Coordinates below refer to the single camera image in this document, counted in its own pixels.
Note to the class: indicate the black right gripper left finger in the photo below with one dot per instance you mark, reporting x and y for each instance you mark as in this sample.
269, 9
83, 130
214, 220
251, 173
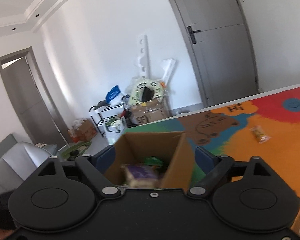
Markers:
67, 196

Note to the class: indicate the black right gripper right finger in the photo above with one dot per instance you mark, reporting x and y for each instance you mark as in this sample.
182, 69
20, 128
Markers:
248, 195

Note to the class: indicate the purple snack packet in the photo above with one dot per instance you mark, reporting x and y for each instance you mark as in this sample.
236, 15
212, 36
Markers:
141, 176

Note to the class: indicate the grey room door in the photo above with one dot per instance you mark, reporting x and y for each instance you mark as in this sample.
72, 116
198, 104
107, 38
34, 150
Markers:
223, 58

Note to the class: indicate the clear peanut snack packet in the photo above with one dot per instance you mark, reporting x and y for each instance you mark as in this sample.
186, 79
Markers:
259, 134

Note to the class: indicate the grey sofa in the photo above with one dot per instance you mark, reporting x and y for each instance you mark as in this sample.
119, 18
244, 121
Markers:
18, 160

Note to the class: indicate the small orange printed box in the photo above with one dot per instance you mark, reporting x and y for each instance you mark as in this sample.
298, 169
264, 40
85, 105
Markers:
82, 130

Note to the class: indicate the colourful cartoon table mat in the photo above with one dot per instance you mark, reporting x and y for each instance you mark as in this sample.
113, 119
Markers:
225, 129

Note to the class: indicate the brown cardboard box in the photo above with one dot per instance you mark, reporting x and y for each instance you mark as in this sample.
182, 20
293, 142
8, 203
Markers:
134, 147

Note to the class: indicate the green snack bag upper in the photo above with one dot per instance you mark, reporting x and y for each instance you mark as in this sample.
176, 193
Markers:
153, 161

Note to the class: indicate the blue plastic bag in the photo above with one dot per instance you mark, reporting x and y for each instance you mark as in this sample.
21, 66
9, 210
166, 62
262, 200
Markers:
113, 93

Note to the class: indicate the taped cardboard box floor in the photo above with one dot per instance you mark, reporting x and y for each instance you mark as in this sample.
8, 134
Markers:
149, 111

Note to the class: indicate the panda print toilet seat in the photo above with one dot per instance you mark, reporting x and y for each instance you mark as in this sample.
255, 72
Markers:
146, 90

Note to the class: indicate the white foam board short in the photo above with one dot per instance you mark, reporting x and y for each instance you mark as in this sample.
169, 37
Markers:
168, 66

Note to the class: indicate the white foam board tall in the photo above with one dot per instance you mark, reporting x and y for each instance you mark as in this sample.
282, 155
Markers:
142, 60

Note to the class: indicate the black wire shelf rack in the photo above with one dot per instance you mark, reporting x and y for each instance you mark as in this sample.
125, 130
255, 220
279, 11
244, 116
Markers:
108, 120

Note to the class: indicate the black door handle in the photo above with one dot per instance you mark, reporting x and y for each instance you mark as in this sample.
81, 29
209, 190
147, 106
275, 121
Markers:
192, 33

